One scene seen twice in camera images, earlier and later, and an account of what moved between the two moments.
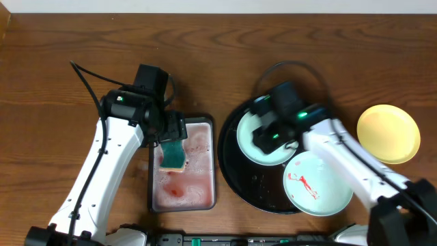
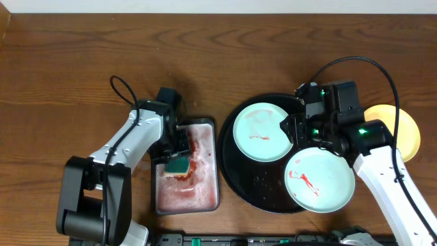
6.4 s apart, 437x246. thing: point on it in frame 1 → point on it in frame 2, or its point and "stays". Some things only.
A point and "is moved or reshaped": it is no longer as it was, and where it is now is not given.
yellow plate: x=388 y=133 stays
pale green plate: x=314 y=187 stays
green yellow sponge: x=173 y=156 is moved or reshaped
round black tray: x=261 y=187 stays
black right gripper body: x=269 y=140 → x=313 y=130
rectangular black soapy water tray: x=193 y=189 stays
